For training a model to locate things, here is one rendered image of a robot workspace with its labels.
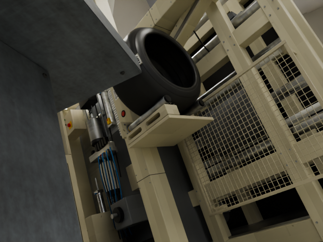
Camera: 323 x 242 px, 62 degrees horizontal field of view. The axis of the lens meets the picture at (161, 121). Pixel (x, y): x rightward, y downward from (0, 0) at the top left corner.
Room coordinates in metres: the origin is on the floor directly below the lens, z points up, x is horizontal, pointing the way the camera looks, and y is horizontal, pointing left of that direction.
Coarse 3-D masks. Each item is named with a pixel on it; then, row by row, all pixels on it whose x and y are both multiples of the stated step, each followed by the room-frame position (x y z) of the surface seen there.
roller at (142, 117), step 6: (168, 96) 1.24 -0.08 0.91; (162, 102) 1.24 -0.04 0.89; (168, 102) 1.23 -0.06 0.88; (150, 108) 1.30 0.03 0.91; (156, 108) 1.27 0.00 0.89; (144, 114) 1.33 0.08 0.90; (150, 114) 1.31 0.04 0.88; (138, 120) 1.37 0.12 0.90; (144, 120) 1.36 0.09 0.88; (132, 126) 1.42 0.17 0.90
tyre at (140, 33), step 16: (144, 32) 1.22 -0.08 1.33; (160, 32) 1.33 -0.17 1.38; (144, 48) 1.18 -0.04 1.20; (160, 48) 1.51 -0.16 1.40; (176, 48) 1.50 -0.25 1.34; (144, 64) 1.16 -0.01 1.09; (160, 64) 1.62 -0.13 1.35; (176, 64) 1.59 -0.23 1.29; (192, 64) 1.47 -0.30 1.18; (128, 80) 1.22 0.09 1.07; (144, 80) 1.19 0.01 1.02; (160, 80) 1.21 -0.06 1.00; (176, 80) 1.66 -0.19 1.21; (192, 80) 1.58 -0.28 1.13; (128, 96) 1.28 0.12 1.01; (144, 96) 1.26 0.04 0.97; (160, 96) 1.25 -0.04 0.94; (176, 96) 1.30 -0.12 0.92; (192, 96) 1.39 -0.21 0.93; (144, 112) 1.36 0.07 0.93
